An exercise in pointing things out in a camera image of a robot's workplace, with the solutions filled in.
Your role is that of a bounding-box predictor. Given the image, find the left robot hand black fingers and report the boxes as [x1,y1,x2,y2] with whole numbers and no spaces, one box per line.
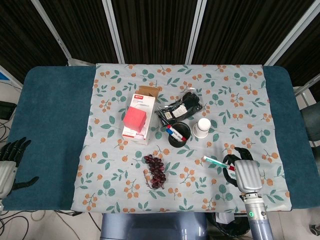
[0,136,40,200]

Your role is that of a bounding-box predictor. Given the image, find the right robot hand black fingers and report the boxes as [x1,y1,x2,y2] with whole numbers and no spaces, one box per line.
[222,146,264,193]

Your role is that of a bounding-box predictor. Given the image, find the red cap marker teal barrel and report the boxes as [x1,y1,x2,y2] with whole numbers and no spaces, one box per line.
[201,155,237,172]

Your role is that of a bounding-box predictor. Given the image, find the black mesh pen holder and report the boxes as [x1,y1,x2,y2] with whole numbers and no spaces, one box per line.
[167,121,191,149]

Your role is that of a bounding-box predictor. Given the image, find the blue cap white marker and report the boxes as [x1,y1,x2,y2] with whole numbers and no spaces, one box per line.
[165,124,187,141]

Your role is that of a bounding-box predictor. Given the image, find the black waste bin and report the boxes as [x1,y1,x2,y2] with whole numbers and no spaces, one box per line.
[212,212,252,240]

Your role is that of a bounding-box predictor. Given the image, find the black device box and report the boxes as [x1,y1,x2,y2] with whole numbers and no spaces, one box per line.
[0,100,17,121]

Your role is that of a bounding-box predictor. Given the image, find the white paper cup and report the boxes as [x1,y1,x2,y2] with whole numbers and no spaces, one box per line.
[191,118,211,139]

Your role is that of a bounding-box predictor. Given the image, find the teal blue table cover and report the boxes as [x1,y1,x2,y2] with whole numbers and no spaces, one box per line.
[1,64,299,214]

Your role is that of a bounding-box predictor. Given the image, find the floral print tablecloth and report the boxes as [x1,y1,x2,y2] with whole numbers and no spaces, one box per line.
[70,62,294,214]

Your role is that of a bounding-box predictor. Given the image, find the dark red plastic grapes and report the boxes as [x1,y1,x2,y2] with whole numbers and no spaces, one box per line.
[142,154,168,190]

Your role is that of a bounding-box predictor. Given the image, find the black gloves in plastic bag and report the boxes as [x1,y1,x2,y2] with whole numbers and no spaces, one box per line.
[154,90,209,126]

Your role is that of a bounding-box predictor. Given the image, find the blue robot torso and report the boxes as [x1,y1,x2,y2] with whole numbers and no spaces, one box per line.
[100,211,209,240]

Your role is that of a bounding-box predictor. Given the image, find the pink foam cube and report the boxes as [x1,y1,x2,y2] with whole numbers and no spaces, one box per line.
[122,105,147,132]

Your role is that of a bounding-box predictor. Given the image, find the white red cardboard box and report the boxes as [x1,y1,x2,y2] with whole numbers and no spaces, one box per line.
[121,85,161,146]

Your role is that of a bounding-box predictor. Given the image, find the black floor cable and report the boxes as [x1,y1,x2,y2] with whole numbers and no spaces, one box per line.
[0,209,77,240]

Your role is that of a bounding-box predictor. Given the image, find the black folding screen white frame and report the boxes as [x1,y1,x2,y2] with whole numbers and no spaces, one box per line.
[0,0,320,89]

